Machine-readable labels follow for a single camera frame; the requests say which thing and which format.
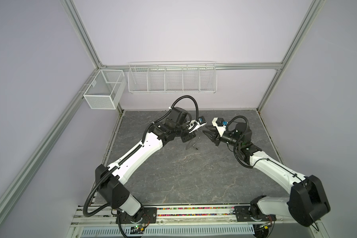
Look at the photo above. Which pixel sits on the aluminium mounting rail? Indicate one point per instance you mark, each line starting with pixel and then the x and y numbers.
pixel 174 215

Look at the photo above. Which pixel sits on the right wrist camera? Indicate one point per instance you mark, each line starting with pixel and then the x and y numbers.
pixel 220 125

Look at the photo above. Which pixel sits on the white mesh box basket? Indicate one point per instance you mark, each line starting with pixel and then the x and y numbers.
pixel 105 90

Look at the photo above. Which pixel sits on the aluminium frame profile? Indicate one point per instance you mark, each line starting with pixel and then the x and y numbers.
pixel 43 64

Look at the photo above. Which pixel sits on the grey perforated ring disc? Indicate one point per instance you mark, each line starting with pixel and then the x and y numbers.
pixel 192 144

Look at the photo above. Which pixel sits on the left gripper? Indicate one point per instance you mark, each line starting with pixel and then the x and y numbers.
pixel 189 137

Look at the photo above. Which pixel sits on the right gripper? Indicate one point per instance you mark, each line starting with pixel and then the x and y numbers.
pixel 213 137

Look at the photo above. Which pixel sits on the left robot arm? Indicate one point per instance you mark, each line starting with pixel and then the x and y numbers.
pixel 181 120

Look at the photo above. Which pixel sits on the white vented cable duct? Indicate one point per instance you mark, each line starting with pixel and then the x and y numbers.
pixel 169 231

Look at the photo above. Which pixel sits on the white wire shelf basket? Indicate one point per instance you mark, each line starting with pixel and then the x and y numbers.
pixel 172 77

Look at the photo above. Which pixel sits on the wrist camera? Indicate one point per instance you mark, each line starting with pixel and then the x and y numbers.
pixel 195 124
pixel 220 125

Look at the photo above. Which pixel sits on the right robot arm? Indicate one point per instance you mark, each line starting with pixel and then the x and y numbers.
pixel 307 201

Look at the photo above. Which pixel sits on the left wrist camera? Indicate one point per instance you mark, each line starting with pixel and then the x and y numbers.
pixel 195 124

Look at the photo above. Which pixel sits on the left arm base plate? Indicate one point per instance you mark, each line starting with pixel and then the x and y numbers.
pixel 143 215

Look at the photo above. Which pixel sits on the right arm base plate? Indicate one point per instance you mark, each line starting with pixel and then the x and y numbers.
pixel 242 213

